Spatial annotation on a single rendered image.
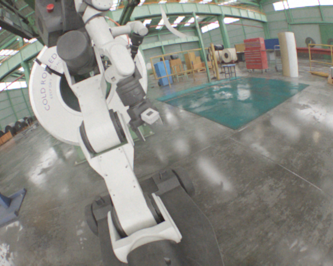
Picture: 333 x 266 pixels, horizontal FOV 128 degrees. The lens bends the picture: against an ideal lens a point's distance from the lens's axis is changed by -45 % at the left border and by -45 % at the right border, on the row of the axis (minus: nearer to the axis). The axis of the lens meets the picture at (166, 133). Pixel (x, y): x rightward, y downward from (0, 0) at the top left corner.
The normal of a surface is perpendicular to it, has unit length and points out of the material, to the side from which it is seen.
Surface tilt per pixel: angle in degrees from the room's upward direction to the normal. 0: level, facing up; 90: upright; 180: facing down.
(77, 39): 83
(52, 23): 109
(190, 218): 0
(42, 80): 90
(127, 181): 37
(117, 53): 84
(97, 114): 43
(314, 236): 0
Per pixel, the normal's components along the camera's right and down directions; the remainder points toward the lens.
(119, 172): 0.04, -0.51
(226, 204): -0.24, -0.88
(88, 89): 0.19, -0.22
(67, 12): 0.71, 0.22
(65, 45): 0.36, 0.21
